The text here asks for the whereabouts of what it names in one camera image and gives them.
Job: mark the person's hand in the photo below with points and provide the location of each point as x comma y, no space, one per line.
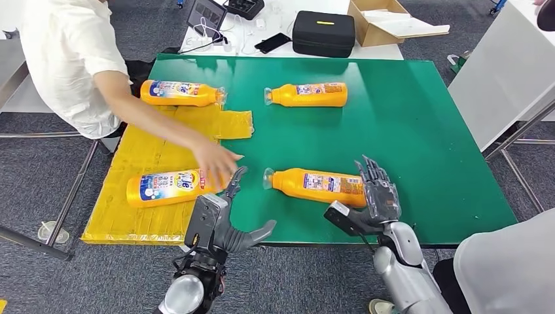
217,162
540,2

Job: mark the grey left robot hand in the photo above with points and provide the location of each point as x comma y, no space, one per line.
238,240

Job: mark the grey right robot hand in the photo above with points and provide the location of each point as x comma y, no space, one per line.
383,199

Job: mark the handheld teleoperation controller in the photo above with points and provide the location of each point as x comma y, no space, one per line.
547,17

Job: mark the orange detergent bottle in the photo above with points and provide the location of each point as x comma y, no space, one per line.
134,195
282,96
290,184
206,96

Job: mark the person's forearm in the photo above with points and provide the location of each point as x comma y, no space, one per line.
156,125

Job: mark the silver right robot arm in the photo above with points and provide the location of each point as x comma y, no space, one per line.
407,277

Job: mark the blue caster wheel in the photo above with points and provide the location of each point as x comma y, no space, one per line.
178,3
496,6

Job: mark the yellow taped cardboard mat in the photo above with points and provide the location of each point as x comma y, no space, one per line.
143,151

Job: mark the green topped table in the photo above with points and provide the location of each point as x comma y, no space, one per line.
412,130

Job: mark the green bag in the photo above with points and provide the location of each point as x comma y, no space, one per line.
457,64

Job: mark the white power strip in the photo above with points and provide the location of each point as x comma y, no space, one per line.
204,45

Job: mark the white sheet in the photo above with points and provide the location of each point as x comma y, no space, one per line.
412,28

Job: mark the black smartphone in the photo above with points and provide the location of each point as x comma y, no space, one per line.
272,43

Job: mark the person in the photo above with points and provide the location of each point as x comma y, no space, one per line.
507,268
65,52

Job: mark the white earbuds case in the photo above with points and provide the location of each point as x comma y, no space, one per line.
260,23

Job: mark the white table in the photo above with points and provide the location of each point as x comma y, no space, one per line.
381,53

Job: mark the tablet with dark screen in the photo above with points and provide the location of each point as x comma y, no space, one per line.
207,13

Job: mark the black charger box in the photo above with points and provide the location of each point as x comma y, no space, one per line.
246,8

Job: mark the black zip case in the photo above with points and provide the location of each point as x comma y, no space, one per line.
324,37

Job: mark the open cardboard box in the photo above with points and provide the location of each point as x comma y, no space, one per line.
369,30

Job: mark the clear plastic lid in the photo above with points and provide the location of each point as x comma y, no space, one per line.
52,234

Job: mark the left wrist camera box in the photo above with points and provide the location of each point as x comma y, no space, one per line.
206,221

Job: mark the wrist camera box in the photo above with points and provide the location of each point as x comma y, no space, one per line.
206,221
342,219

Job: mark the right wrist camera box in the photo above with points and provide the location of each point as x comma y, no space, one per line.
342,219

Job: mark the metal frame legs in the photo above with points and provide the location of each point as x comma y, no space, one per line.
71,190
520,130

